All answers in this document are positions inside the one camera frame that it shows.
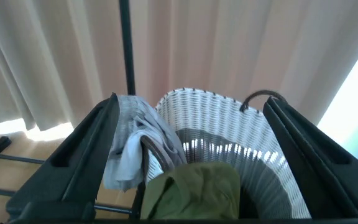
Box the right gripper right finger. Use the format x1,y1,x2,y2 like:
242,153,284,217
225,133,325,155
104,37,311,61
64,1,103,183
262,95,358,219

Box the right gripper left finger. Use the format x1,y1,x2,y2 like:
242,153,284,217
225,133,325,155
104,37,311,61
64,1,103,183
6,92,121,222

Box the pale grey shorts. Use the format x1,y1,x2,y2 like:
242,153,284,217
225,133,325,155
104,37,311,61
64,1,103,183
103,95,188,192

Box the green printed shirt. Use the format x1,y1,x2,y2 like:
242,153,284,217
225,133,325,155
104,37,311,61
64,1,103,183
140,161,241,220

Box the white laundry basket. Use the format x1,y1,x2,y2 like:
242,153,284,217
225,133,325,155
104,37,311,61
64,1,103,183
137,87,312,220

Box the black clothes rack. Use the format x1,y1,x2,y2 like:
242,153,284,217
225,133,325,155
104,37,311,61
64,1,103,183
0,0,138,218

